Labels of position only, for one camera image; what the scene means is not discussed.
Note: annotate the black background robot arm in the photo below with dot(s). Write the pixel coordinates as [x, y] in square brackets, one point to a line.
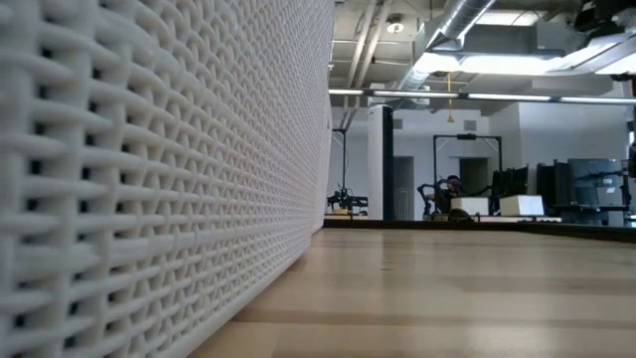
[428, 199]

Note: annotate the small black background robot arm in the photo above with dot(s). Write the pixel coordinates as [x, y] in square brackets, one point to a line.
[348, 201]

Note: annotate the grey cabinet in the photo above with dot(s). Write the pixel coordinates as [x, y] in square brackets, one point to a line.
[593, 181]

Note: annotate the dark cabinet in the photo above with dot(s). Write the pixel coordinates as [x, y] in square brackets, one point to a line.
[551, 181]

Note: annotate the black monitor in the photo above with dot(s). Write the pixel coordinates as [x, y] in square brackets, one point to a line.
[512, 181]

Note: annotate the round ceiling lamp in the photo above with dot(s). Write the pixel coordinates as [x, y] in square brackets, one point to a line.
[395, 27]

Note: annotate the white box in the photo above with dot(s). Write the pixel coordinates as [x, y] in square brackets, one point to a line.
[471, 205]
[522, 205]

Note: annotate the background work table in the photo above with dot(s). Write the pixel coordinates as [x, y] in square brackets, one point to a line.
[517, 218]

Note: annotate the person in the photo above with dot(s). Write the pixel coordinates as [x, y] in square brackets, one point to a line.
[453, 186]

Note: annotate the grey ceiling pipe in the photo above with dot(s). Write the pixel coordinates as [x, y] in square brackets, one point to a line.
[360, 45]
[373, 40]

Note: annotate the grey door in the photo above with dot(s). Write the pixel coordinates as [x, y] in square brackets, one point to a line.
[403, 186]

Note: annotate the white pillar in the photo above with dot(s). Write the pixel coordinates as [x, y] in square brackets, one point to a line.
[375, 159]

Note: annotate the black pole stand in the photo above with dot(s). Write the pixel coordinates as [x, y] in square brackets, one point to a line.
[344, 159]

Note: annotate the white woven plastic basket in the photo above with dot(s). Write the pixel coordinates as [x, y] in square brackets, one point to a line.
[149, 174]

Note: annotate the grey rectangular air duct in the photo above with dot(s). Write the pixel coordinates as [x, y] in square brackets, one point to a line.
[502, 40]

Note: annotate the silver round ventilation duct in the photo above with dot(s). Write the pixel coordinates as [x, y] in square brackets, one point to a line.
[457, 20]

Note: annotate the black frame stand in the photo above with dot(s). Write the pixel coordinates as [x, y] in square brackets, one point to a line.
[467, 136]

